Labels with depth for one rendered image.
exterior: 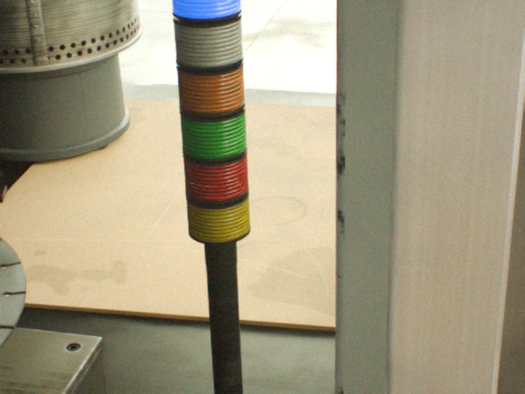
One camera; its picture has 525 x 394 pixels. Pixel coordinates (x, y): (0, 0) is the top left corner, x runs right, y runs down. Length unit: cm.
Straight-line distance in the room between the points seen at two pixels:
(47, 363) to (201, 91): 27
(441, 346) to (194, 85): 50
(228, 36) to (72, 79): 73
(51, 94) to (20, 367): 61
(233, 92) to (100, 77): 74
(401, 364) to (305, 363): 79
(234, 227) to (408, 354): 53
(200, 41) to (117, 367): 42
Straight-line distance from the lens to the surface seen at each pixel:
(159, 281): 107
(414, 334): 15
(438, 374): 16
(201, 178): 67
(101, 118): 139
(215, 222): 68
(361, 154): 26
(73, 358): 80
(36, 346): 82
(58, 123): 136
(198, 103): 64
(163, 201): 124
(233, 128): 65
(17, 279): 71
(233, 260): 71
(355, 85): 25
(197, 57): 63
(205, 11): 62
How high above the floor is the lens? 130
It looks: 26 degrees down
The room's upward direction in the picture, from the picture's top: 2 degrees counter-clockwise
